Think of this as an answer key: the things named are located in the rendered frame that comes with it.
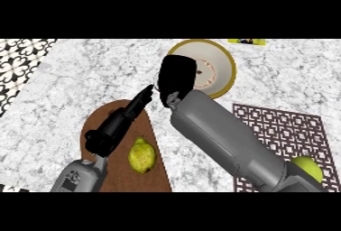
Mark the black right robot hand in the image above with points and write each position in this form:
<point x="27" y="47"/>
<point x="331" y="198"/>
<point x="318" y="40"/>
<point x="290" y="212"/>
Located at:
<point x="176" y="76"/>

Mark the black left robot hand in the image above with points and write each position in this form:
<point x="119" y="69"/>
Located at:
<point x="113" y="125"/>

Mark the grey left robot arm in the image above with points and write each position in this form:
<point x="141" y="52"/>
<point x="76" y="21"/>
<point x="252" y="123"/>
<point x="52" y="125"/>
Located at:
<point x="80" y="177"/>

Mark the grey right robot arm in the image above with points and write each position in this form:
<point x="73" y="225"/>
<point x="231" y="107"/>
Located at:
<point x="240" y="147"/>

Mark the white bowl with yellow rim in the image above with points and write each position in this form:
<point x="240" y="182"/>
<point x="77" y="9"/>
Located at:
<point x="212" y="67"/>

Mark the brown patterned placemat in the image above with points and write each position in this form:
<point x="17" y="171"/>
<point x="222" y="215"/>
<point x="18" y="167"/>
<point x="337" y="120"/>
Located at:
<point x="289" y="132"/>

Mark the brown wooden cutting board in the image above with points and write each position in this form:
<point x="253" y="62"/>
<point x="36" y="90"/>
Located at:
<point x="134" y="156"/>

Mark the yellow-green pear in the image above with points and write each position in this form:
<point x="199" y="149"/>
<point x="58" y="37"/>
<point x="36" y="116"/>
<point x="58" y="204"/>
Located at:
<point x="142" y="155"/>

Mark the yellow printed packet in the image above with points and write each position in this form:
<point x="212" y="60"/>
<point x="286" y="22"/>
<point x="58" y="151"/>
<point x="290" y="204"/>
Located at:
<point x="247" y="41"/>

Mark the green round fruit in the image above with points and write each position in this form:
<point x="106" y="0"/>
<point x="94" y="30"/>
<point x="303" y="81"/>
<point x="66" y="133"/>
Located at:
<point x="311" y="167"/>

